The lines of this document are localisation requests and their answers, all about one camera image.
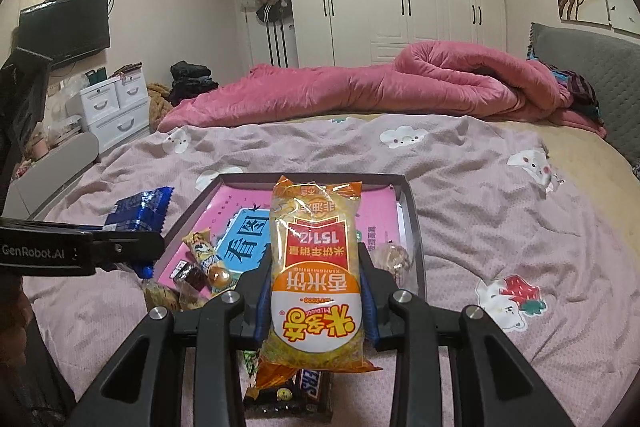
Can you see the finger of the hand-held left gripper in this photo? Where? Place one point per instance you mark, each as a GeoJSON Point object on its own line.
{"type": "Point", "coordinates": [130, 249]}

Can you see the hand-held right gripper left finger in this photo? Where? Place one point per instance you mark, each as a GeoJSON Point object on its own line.
{"type": "Point", "coordinates": [250, 287]}

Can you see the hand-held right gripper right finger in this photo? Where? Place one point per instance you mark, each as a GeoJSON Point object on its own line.
{"type": "Point", "coordinates": [370, 307]}

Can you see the blue snack packet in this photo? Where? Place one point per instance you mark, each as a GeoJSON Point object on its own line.
{"type": "Point", "coordinates": [140, 209]}

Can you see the yellow rice cracker packet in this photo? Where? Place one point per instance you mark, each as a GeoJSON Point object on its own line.
{"type": "Point", "coordinates": [315, 257]}

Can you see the dark cardboard tray box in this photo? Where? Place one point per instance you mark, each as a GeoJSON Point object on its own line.
{"type": "Point", "coordinates": [412, 232]}

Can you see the orange round candy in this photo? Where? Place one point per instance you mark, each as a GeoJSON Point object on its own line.
{"type": "Point", "coordinates": [220, 278]}

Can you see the clear wrapped nut candy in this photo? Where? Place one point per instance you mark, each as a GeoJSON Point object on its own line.
{"type": "Point", "coordinates": [395, 257]}

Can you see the green clear wrapped pastry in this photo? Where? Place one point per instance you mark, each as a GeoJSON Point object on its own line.
{"type": "Point", "coordinates": [160, 297]}

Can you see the brown wrapped candy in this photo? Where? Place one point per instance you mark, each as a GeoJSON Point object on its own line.
{"type": "Point", "coordinates": [192, 278]}

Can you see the yellow printed wrapped candy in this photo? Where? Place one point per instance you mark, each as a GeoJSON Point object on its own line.
{"type": "Point", "coordinates": [200, 249]}

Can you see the green snack packet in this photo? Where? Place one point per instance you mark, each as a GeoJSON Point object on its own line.
{"type": "Point", "coordinates": [250, 364]}

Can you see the orange snack wrapper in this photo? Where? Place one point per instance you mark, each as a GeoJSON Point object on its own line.
{"type": "Point", "coordinates": [275, 372]}

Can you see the grey padded bench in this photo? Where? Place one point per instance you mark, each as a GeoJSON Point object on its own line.
{"type": "Point", "coordinates": [65, 162]}

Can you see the dark chocolate bar packet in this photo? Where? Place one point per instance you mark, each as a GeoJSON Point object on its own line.
{"type": "Point", "coordinates": [300, 394]}

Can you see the printed lilac bed cover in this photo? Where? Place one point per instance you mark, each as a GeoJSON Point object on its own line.
{"type": "Point", "coordinates": [475, 217]}

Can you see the white drawer cabinet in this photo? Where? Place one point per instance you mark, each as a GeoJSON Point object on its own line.
{"type": "Point", "coordinates": [115, 107]}

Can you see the brown plush toy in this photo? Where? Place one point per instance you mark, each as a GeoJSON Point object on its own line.
{"type": "Point", "coordinates": [160, 102]}

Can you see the pile of dark clothes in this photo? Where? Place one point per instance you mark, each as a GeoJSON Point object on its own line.
{"type": "Point", "coordinates": [187, 79]}

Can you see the pink quilt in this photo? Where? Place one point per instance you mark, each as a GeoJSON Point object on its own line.
{"type": "Point", "coordinates": [350, 92]}

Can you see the black flat television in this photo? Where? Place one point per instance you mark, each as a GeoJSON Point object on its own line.
{"type": "Point", "coordinates": [65, 29]}

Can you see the striped dark clothes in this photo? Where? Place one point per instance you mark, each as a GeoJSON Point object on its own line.
{"type": "Point", "coordinates": [580, 92]}

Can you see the grey padded headboard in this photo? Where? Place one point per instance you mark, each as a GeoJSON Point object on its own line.
{"type": "Point", "coordinates": [610, 77]}

